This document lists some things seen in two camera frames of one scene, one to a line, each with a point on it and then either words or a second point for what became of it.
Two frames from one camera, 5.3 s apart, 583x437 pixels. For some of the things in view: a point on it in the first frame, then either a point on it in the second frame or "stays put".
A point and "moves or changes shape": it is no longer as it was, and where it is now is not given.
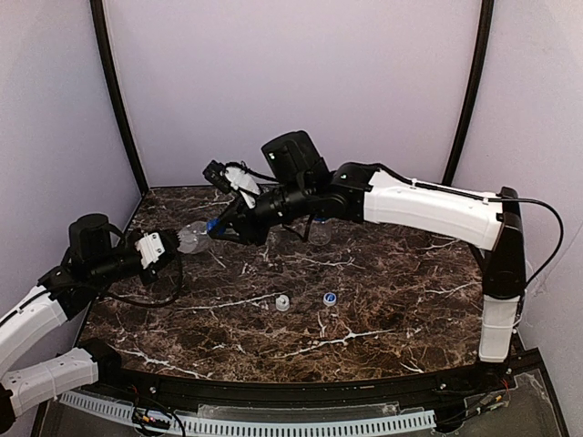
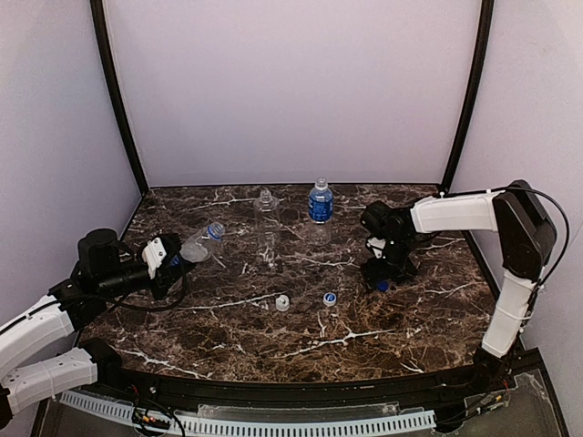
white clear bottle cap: (282, 302) stays put
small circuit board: (140, 416) stays put
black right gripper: (246, 218) to (392, 267)
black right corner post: (479, 68) stays put
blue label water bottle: (320, 231) moves or changes shape
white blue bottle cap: (330, 299) stays put
